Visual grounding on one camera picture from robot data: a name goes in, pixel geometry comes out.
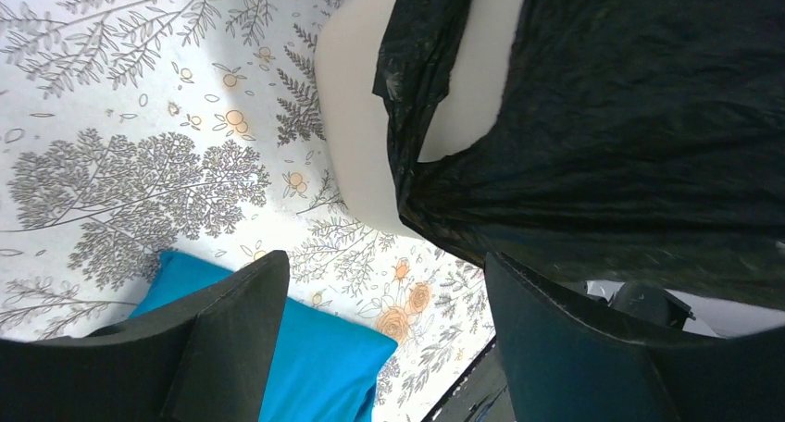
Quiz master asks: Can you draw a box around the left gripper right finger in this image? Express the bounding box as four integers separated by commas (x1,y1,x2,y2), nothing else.
484,253,784,421

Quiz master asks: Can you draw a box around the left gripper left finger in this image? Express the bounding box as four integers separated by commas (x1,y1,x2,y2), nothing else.
1,251,290,421

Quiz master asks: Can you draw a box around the black trash bag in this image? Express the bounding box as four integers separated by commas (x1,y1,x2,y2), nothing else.
373,0,784,309

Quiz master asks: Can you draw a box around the beige plastic trash bin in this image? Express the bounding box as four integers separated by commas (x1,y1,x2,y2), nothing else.
315,0,523,238

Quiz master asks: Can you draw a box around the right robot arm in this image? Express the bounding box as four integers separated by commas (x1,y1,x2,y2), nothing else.
582,280,784,339

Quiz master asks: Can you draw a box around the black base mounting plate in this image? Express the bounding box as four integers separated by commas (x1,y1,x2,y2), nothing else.
422,337,516,422

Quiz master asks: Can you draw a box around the bright blue folded cloth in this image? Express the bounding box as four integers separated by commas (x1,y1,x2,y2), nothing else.
129,252,398,422

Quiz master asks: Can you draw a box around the floral patterned table mat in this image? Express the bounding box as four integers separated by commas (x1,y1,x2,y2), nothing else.
1,0,493,421

